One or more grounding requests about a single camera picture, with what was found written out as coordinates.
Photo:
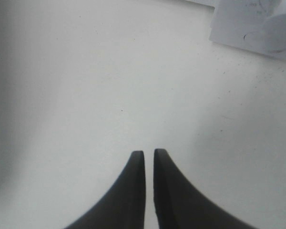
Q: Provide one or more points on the white microwave oven body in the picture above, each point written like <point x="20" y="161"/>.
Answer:
<point x="232" y="19"/>

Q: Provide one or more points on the white microwave knob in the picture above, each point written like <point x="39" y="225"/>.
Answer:
<point x="276" y="25"/>

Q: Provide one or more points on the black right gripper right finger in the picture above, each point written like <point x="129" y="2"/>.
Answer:
<point x="179" y="205"/>

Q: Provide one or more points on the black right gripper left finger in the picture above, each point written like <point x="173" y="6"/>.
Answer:
<point x="123" y="206"/>

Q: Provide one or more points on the round white door-release button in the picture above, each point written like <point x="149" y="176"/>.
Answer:
<point x="265" y="42"/>

